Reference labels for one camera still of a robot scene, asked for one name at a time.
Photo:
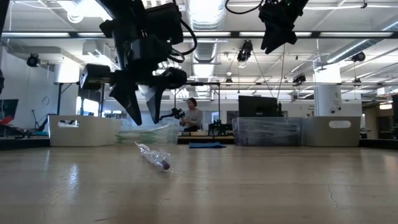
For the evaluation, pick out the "black ceiling spotlight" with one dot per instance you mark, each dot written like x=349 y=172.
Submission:
x=245 y=49
x=33 y=60
x=359 y=57
x=300 y=79

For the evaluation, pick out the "light grey plastic bin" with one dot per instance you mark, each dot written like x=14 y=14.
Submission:
x=320 y=133

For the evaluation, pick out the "red object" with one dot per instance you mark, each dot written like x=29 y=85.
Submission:
x=6 y=120

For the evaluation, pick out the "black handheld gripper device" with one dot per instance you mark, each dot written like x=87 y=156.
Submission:
x=175 y=113

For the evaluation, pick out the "black background gripper device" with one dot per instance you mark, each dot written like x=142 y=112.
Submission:
x=220 y=127

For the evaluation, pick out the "black computer monitor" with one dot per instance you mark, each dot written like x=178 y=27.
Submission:
x=258 y=107

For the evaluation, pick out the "blue cloth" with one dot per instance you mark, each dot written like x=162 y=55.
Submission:
x=206 y=145

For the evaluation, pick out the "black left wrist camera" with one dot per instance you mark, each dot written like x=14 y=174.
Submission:
x=163 y=21

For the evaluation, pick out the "purple toothbrush in clear wrapper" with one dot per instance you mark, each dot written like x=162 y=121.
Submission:
x=164 y=165

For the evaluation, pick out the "grey translucent plastic bin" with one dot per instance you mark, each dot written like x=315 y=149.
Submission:
x=267 y=121

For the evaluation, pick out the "white plastic bin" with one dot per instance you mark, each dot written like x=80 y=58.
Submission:
x=93 y=133

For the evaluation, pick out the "slanted silver ceiling duct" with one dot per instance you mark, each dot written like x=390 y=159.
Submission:
x=348 y=51

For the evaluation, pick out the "white building column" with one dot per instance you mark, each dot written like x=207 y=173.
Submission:
x=326 y=93
x=66 y=73

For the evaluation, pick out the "black background station frame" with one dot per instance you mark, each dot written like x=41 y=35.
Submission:
x=211 y=84
x=59 y=99

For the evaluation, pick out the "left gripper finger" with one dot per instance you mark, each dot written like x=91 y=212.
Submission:
x=157 y=102
x=127 y=102

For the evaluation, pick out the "person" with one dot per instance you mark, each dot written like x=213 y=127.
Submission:
x=193 y=116

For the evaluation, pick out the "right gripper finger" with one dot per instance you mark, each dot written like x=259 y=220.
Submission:
x=278 y=35

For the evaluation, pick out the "clear plastic bin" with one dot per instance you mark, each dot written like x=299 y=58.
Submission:
x=168 y=127

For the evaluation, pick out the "black background robot arm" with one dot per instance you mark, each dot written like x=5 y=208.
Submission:
x=42 y=123

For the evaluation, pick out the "dark wall monitor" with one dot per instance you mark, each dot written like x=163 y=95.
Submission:
x=8 y=109

